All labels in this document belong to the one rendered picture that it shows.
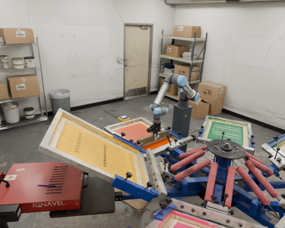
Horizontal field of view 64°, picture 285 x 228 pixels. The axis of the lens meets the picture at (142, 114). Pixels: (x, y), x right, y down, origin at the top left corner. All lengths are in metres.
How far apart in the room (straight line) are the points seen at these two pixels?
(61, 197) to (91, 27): 4.76
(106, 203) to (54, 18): 4.49
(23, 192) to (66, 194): 0.29
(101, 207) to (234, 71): 5.09
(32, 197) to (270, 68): 5.20
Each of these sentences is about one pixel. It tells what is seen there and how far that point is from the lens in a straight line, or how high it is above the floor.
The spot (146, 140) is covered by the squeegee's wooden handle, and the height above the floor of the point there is 1.03.
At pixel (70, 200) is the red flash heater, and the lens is 1.69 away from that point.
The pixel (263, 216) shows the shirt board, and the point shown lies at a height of 0.93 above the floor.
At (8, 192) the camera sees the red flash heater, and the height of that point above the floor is 1.10.
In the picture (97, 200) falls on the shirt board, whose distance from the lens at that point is 1.88.
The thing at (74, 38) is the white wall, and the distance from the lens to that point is 5.79.
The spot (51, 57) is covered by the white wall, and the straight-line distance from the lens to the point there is 5.64.
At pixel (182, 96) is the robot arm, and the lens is 2.96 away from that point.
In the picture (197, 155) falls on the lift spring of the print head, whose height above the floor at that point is 1.22.
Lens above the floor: 2.22
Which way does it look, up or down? 22 degrees down
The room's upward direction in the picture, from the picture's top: 2 degrees clockwise
